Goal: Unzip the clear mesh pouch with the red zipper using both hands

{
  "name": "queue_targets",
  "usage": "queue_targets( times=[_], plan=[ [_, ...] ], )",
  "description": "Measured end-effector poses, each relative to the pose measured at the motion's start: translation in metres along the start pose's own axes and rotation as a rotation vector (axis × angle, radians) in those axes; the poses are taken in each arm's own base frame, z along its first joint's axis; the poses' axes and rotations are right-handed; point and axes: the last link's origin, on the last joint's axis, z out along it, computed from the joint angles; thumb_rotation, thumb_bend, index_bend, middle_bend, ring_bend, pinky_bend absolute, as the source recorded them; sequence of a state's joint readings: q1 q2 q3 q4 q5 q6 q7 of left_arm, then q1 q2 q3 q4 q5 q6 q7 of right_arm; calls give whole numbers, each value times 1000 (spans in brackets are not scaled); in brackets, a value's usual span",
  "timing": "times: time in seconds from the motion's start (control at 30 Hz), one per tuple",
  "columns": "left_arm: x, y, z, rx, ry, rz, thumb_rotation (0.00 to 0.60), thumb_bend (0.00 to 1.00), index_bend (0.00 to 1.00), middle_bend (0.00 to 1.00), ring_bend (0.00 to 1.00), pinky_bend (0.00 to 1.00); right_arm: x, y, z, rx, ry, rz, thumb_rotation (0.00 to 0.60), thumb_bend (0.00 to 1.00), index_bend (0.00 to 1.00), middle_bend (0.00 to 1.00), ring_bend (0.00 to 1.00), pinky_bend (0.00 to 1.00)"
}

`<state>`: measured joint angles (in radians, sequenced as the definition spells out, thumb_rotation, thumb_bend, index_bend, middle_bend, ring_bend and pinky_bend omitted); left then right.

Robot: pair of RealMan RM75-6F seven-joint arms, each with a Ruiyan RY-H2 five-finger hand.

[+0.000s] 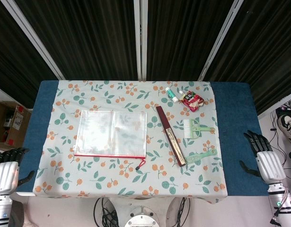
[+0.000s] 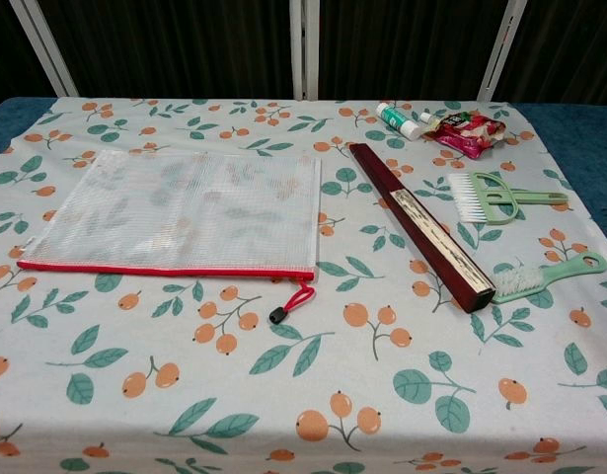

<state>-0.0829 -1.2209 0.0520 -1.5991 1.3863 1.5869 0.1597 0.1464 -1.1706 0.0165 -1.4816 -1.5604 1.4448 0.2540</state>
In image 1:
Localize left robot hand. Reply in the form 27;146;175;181
0;148;35;197

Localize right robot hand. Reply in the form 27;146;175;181
239;130;287;186

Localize clear zipper pouch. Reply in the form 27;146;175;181
74;110;148;171

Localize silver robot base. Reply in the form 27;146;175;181
123;205;165;227

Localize dark red folded fan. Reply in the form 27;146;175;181
156;105;186;167

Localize black white sneaker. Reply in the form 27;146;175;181
277;114;291;145

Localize brown cardboard box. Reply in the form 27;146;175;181
0;101;32;149

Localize blue table cover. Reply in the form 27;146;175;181
16;80;277;197

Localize green brush white bristles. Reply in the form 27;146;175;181
183;119;195;139

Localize red snack pouch white cap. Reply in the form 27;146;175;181
179;90;205;112

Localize green white glue stick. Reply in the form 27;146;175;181
165;87;179;103

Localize floral tablecloth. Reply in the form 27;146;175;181
33;80;229;204

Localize black floor cable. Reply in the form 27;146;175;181
269;127;291;173

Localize green handled scrub brush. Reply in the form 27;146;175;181
184;148;218;166

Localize black cable bundle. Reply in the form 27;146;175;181
168;197;191;227
93;197;120;227

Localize white partition post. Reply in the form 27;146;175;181
198;0;247;81
133;0;148;81
0;0;65;81

